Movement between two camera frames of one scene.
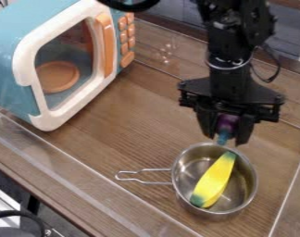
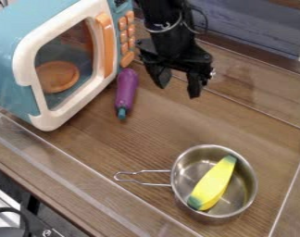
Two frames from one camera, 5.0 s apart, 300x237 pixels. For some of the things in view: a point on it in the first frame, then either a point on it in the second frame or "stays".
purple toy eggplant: [228, 123] to [125, 92]
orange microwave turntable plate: [58, 76] stays
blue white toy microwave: [58, 51] stays
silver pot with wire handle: [214, 180] stays
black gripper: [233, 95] to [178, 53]
